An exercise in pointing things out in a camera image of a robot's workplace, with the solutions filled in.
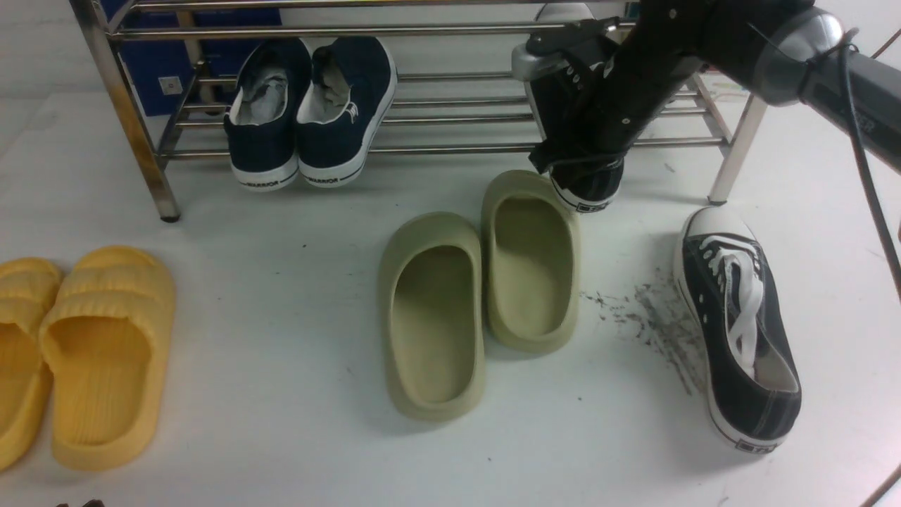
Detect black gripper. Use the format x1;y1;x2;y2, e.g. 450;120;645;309
529;1;712;173

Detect black canvas sneaker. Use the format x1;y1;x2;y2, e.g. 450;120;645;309
511;36;624;214
673;206;802;455

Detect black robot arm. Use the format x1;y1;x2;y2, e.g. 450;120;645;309
529;1;900;173

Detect stainless steel shoe rack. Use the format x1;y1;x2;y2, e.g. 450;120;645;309
70;1;768;223

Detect blue box behind rack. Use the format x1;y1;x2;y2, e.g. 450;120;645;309
121;8;282;116

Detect right olive foam slipper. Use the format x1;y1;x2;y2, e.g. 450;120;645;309
481;170;581;354

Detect olive foam slipper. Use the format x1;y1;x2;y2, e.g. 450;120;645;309
481;170;581;354
376;212;486;423

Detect right navy canvas sneaker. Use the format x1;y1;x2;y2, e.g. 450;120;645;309
295;36;398;187

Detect navy canvas sneaker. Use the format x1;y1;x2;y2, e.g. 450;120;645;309
223;38;311;192
295;36;398;187

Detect left olive foam slipper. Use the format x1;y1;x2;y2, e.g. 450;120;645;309
376;212;486;423

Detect left navy canvas sneaker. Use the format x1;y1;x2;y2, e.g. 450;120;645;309
223;38;311;192

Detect right yellow foam slipper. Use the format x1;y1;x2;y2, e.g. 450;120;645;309
39;245;176;471

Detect yellow foam slipper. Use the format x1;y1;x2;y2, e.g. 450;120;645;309
1;257;63;470
39;245;176;471

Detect left yellow foam slipper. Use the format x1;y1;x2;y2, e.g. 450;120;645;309
1;257;63;470

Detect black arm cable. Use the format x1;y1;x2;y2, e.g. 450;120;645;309
746;21;901;303

